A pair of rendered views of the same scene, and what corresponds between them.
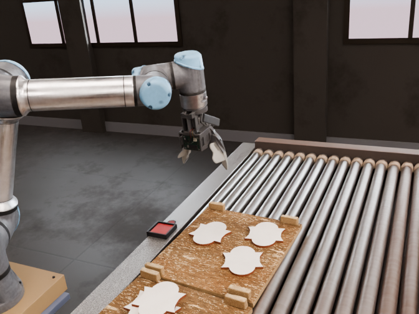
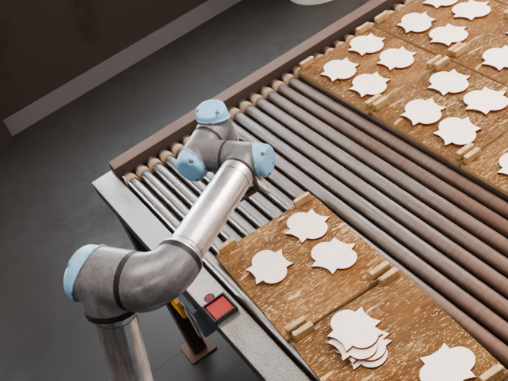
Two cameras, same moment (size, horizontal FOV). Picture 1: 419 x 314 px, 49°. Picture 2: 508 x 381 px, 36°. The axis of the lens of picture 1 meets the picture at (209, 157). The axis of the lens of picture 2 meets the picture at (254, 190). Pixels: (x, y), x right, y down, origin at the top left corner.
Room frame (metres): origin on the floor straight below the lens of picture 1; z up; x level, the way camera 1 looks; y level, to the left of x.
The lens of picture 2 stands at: (0.15, 1.13, 2.51)
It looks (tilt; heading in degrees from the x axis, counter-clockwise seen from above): 39 degrees down; 314
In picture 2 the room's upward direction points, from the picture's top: 21 degrees counter-clockwise
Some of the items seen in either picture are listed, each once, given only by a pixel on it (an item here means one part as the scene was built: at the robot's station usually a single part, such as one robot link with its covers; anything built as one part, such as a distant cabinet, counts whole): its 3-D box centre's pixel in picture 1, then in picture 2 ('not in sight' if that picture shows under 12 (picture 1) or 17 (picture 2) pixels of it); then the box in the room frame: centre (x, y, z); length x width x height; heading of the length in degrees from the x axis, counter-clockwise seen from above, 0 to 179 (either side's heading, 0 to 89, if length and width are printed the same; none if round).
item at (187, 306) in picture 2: not in sight; (200, 306); (1.52, 0.10, 0.77); 0.14 x 0.11 x 0.18; 154
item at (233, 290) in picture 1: (239, 292); (379, 270); (0.95, -0.05, 0.95); 0.06 x 0.02 x 0.03; 60
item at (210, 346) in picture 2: not in sight; (162, 281); (2.01, -0.16, 0.43); 0.12 x 0.12 x 0.85; 64
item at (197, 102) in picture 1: (194, 99); not in sight; (1.24, 0.03, 1.39); 0.08 x 0.08 x 0.05
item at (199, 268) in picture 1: (226, 248); (301, 262); (1.19, -0.03, 0.93); 0.41 x 0.35 x 0.02; 150
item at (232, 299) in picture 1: (235, 301); (388, 276); (0.92, -0.04, 0.95); 0.06 x 0.02 x 0.03; 59
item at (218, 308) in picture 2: (161, 230); (220, 308); (1.34, 0.18, 0.92); 0.06 x 0.06 x 0.01; 64
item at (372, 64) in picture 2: not in sight; (368, 64); (1.38, -0.94, 0.94); 0.41 x 0.35 x 0.04; 153
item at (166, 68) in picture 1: (153, 80); (204, 155); (1.21, 0.13, 1.46); 0.11 x 0.11 x 0.08; 6
